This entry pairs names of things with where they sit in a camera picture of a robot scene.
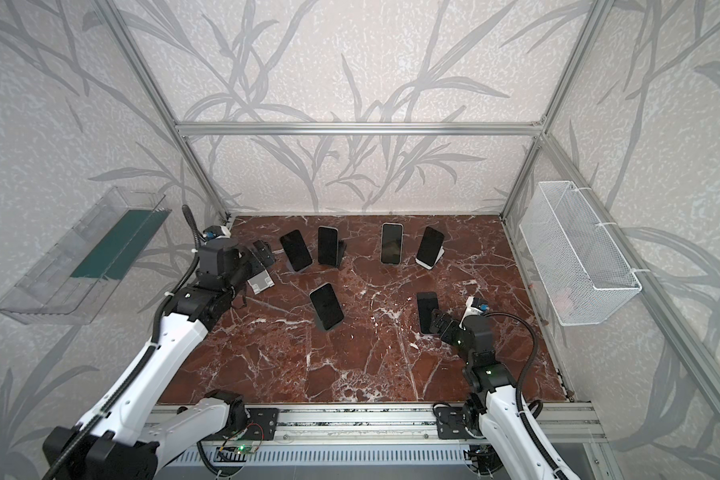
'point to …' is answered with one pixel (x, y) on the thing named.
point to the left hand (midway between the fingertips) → (261, 242)
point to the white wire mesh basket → (581, 269)
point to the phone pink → (427, 302)
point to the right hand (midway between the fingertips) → (444, 308)
